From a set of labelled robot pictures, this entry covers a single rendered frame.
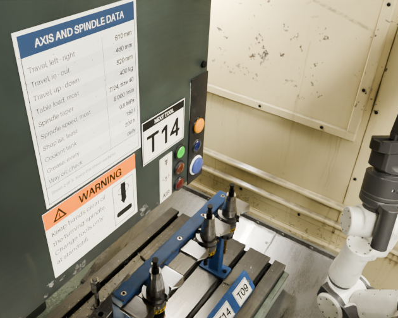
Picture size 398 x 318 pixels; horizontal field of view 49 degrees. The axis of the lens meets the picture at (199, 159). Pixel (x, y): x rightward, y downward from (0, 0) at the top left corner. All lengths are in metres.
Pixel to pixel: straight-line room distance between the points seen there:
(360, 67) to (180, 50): 0.80
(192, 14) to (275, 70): 0.84
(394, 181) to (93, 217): 0.63
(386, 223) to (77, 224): 0.65
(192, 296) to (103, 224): 0.88
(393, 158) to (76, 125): 0.68
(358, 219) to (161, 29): 0.63
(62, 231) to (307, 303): 1.23
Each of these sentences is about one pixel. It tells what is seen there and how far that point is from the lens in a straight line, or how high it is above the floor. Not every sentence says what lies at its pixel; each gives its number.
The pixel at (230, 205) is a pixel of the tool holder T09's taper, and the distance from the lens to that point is 1.21.
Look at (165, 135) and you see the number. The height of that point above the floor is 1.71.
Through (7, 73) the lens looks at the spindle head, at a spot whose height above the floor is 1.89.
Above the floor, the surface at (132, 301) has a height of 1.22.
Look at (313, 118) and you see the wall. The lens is 1.44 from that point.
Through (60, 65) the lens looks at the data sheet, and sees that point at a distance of 0.46.
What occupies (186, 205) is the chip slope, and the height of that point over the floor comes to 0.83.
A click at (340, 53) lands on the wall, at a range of 1.34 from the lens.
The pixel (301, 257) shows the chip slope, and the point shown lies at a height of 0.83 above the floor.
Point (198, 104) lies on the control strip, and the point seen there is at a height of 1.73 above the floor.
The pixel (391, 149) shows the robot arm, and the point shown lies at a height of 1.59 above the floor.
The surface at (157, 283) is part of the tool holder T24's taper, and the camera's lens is 1.01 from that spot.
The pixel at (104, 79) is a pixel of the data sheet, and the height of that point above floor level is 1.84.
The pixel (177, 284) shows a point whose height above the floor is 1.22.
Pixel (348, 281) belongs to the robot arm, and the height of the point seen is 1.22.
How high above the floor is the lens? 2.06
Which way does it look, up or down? 35 degrees down
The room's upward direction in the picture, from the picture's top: 3 degrees clockwise
